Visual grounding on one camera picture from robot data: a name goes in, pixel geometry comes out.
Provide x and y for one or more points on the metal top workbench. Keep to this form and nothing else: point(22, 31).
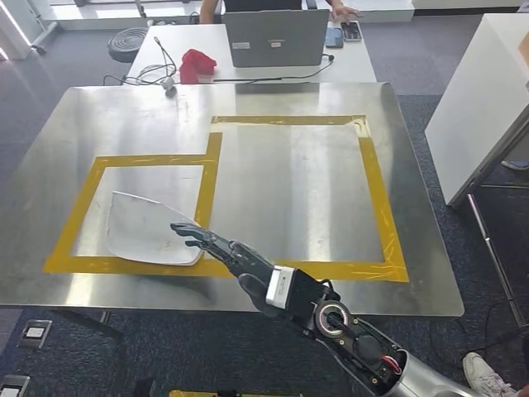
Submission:
point(289, 192)

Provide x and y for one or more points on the white desk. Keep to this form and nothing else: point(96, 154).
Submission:
point(198, 35)

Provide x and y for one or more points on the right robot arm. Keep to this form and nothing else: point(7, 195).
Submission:
point(364, 350)

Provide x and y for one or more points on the white curved plastic panel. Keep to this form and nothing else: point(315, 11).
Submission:
point(140, 230)

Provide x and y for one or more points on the red cloth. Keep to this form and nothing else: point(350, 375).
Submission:
point(196, 66)

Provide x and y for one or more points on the brown cardboard sheet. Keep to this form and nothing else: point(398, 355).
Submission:
point(524, 60)

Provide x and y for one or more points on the phone with patterned case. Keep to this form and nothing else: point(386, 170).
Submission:
point(351, 31)

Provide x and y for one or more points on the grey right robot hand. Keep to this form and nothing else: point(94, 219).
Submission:
point(244, 260)

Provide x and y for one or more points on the long white counter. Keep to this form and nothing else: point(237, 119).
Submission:
point(389, 11)

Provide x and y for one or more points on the small yellow tape frame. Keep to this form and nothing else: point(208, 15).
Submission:
point(71, 230)

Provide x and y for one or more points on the small white adapter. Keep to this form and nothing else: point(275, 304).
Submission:
point(167, 83)

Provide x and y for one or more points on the large yellow tape frame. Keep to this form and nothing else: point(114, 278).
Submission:
point(384, 219)

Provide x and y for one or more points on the floor socket box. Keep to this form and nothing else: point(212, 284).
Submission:
point(12, 389)
point(35, 334)

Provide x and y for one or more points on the white table steel legs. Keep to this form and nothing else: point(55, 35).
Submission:
point(475, 109)

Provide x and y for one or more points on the dark blue phone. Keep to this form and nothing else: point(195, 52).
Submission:
point(333, 37)

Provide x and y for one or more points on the black round stool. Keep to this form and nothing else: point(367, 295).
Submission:
point(126, 43)

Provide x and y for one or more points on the black robot foot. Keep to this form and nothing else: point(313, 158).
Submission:
point(144, 389)

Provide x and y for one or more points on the grey laptop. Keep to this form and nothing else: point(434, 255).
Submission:
point(289, 33)

